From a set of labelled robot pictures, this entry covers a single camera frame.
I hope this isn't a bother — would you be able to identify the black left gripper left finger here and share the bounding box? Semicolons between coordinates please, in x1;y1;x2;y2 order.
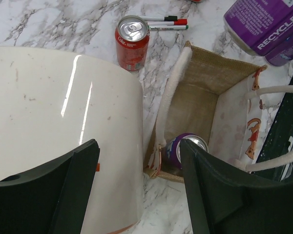
0;139;100;234

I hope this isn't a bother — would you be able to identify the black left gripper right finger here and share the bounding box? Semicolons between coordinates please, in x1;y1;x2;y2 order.
180;139;293;234

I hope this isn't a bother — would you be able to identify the purple Fanta can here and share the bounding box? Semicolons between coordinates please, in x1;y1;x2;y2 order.
162;133;209;170

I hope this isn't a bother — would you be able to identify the purple soda can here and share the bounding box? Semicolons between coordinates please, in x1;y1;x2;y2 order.
265;34;293;67
224;0;293;57

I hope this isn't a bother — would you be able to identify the red coca-cola can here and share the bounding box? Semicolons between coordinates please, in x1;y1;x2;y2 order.
115;15;150;71
191;0;205;3

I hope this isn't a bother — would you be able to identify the white cylindrical pot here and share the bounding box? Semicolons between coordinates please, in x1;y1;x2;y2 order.
0;47;143;234

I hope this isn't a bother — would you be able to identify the red marker pen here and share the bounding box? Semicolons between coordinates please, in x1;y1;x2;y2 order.
147;19;188;26

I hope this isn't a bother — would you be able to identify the upright red Coca-Cola can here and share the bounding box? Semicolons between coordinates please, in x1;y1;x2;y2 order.
115;15;150;71

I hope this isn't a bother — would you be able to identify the green marker pen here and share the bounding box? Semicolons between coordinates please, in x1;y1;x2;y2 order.
148;25;188;31

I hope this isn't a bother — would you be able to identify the black marker pen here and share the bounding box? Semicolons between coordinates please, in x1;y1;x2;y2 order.
139;16;178;21

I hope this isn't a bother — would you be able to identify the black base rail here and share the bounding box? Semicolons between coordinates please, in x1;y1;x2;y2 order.
253;93;293;181

